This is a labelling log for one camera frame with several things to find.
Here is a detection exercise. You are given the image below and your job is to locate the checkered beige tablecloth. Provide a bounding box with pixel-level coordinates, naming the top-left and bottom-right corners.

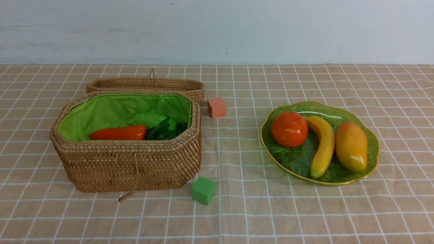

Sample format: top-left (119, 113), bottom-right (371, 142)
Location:
top-left (0, 64), bottom-right (434, 244)

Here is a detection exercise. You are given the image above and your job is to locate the orange toy persimmon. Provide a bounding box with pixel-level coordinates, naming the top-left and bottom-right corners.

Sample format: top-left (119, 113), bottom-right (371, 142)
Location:
top-left (271, 111), bottom-right (308, 148)

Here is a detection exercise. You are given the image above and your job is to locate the green foam cube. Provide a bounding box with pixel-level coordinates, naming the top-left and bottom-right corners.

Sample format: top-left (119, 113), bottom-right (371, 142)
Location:
top-left (191, 176), bottom-right (216, 206)

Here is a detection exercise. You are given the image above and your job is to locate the orange foam cube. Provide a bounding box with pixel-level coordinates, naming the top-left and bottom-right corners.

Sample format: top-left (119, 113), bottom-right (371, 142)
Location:
top-left (207, 97), bottom-right (226, 118)

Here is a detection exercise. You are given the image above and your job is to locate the woven wicker basket lid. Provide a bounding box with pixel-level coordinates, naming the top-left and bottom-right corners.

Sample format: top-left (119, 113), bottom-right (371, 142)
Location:
top-left (86, 68), bottom-right (205, 103)

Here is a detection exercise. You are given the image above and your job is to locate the orange toy carrot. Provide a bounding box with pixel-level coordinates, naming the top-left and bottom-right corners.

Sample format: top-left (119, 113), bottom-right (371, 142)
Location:
top-left (89, 117), bottom-right (189, 141)

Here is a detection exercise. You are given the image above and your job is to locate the woven wicker basket green lining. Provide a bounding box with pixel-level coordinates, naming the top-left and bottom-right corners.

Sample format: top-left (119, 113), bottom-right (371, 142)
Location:
top-left (50, 90), bottom-right (202, 192)

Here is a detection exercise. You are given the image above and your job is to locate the green toy bitter gourd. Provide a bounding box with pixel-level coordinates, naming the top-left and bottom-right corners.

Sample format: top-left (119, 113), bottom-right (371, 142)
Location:
top-left (127, 112), bottom-right (176, 130)

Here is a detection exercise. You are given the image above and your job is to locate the yellow toy banana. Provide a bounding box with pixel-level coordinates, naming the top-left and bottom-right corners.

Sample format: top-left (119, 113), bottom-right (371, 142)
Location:
top-left (305, 116), bottom-right (335, 179)

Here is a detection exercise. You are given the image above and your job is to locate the green glass leaf plate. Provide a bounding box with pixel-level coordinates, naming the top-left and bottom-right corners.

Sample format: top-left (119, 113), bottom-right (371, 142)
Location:
top-left (260, 101), bottom-right (381, 186)

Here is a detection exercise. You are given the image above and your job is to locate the orange yellow toy mango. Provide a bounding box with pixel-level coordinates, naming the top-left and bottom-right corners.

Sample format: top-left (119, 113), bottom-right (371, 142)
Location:
top-left (335, 122), bottom-right (368, 173)

